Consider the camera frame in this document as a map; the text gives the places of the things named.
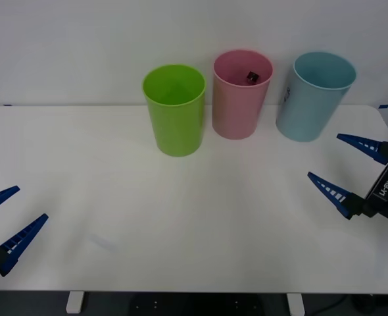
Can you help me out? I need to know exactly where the pale blue plastic bin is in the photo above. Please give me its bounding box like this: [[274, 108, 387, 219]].
[[275, 51, 357, 143]]

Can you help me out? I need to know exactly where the pink plastic bin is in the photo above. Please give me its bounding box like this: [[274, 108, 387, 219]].
[[212, 49, 274, 141]]

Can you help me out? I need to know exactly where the green plastic bin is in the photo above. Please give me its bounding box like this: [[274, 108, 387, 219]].
[[141, 64, 206, 158]]

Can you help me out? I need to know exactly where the white table leg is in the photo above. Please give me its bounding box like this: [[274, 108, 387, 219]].
[[65, 291, 84, 314], [286, 292, 305, 316]]

